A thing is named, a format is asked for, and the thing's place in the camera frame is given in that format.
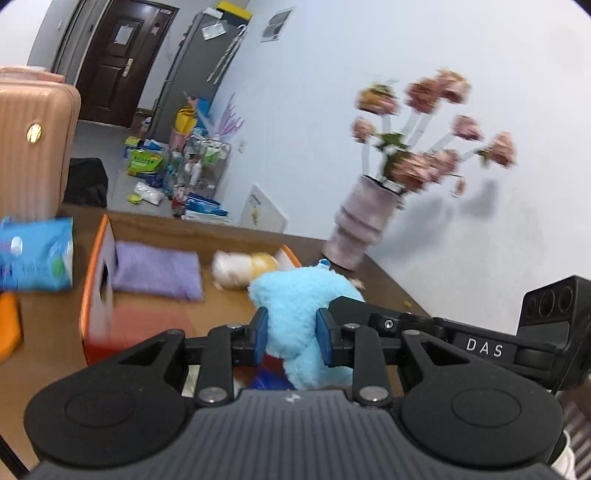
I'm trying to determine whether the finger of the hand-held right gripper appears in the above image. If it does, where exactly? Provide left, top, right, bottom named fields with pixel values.
left=329, top=295, right=444, bottom=344

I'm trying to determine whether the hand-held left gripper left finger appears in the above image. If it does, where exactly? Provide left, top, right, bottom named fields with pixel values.
left=117, top=307, right=269, bottom=404

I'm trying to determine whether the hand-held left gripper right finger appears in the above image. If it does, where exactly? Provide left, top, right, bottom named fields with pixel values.
left=315, top=308, right=467, bottom=404

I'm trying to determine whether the blue plush toy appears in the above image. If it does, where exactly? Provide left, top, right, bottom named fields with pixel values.
left=248, top=260, right=365, bottom=391

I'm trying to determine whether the yellow white alpaca plush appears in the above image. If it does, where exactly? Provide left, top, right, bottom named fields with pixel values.
left=212, top=250, right=281, bottom=291

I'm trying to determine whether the purple towel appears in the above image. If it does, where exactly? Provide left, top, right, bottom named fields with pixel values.
left=111, top=242, right=205, bottom=303

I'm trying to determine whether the orange cardboard box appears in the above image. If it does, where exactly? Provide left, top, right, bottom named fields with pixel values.
left=79, top=215, right=303, bottom=398

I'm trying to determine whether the pink ribbed vase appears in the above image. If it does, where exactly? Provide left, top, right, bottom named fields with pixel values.
left=322, top=175, right=407, bottom=271

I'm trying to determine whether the white leaning board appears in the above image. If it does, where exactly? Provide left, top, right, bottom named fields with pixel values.
left=238, top=185, right=289, bottom=234

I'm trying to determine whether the blue white packet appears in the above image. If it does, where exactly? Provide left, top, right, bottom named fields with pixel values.
left=182, top=194, right=229, bottom=224

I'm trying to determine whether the bunch of dried pink roses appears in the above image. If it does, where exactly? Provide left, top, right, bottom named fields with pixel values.
left=352, top=68, right=517, bottom=195

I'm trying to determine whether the metal storage cart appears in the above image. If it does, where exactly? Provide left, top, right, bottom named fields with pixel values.
left=168, top=131, right=232, bottom=204

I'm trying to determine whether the green packet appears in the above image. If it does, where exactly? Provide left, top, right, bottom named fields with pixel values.
left=127, top=148, right=164, bottom=178

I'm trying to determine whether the yellow bucket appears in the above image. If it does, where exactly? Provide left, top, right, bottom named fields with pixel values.
left=174, top=107, right=199, bottom=134

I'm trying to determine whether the black bag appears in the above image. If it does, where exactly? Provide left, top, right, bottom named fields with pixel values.
left=64, top=158, right=109, bottom=208

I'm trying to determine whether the blue tissue pack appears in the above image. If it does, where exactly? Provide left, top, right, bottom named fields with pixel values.
left=0, top=217, right=75, bottom=292

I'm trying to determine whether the grey fridge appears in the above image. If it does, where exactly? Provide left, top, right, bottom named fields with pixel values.
left=148, top=11, right=252, bottom=144

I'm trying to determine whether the pink suitcase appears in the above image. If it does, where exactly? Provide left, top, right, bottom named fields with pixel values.
left=0, top=67, right=81, bottom=220

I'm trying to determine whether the white umbrella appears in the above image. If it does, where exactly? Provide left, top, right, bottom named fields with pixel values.
left=208, top=25, right=250, bottom=84

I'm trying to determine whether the dark brown door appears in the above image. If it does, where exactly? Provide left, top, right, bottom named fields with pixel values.
left=75, top=0, right=180, bottom=128

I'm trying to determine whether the yellow box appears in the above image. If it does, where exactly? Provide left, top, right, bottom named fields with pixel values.
left=216, top=0, right=254, bottom=21

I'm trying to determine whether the orange strap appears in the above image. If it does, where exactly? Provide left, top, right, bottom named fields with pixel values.
left=0, top=293, right=24, bottom=363

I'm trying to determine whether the white wall panel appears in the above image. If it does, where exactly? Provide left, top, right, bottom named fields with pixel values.
left=261, top=7, right=296, bottom=43

